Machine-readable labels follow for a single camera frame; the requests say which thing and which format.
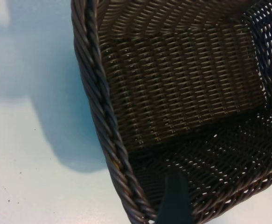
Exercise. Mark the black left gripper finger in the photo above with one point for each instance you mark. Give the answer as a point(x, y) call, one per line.
point(176, 200)

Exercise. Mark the dark brown wicker basket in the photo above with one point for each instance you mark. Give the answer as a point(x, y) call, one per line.
point(184, 105)

